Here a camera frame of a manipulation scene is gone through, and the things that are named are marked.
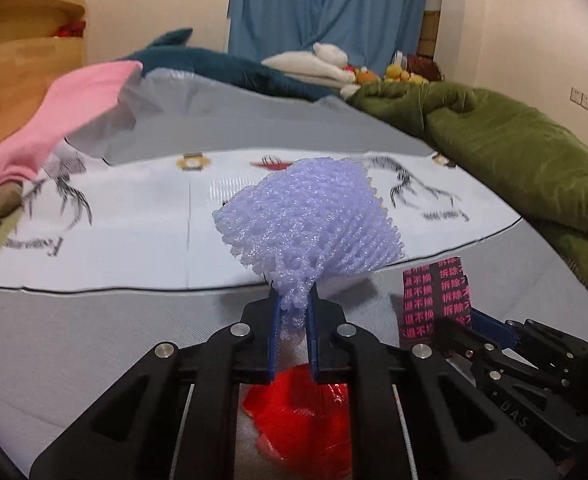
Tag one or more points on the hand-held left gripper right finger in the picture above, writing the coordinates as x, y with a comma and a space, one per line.
314, 345

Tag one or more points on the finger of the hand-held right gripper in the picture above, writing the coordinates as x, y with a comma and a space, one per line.
464, 342
494, 327

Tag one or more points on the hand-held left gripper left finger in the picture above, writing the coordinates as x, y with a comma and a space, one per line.
274, 340

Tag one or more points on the black packet pink print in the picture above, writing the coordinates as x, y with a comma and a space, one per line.
424, 305

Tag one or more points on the red plastic bag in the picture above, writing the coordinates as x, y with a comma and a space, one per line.
294, 410

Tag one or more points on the purple foam net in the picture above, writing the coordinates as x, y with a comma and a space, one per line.
314, 220

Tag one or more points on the white printed plastic sheet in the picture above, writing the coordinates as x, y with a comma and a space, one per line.
139, 240

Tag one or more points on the green blanket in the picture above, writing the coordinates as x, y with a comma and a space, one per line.
514, 140

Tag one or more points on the grey bed sheet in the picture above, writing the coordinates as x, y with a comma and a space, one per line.
74, 350

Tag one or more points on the dark red plush toy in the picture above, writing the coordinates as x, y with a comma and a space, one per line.
424, 66

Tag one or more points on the yellow plush toy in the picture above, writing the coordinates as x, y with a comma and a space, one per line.
396, 72

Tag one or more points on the orange plush toy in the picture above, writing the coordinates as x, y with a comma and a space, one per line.
367, 76

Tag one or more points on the blue shark plush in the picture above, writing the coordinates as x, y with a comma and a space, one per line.
224, 67

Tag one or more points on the white plush toy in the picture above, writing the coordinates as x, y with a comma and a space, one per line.
309, 62

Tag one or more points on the brown cardboard box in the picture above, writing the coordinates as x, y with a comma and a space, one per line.
430, 35

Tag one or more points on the pink cloth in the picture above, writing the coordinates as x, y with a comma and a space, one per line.
49, 115

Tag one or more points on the blue curtain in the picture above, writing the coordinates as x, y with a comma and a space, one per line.
324, 10

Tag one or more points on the red item on cabinet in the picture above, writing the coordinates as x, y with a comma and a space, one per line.
71, 29

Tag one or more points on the wooden cabinet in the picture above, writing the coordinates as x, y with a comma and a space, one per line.
19, 70

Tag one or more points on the white wall outlet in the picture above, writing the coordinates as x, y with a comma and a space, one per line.
581, 98

